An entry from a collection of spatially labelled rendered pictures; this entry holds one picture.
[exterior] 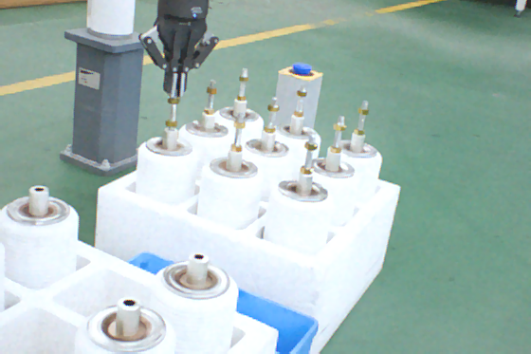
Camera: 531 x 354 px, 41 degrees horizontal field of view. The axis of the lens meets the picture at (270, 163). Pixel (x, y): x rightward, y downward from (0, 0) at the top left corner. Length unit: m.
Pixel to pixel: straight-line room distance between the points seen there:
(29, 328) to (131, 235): 0.32
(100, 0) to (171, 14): 0.54
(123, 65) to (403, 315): 0.79
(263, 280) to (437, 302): 0.42
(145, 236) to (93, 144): 0.55
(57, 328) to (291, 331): 0.34
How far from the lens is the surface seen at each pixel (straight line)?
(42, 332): 0.90
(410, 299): 1.36
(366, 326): 1.25
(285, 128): 1.32
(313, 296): 1.03
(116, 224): 1.17
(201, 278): 0.79
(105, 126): 1.63
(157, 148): 1.14
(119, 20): 1.60
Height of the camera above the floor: 0.67
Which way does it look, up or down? 22 degrees down
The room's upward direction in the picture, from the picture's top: 9 degrees clockwise
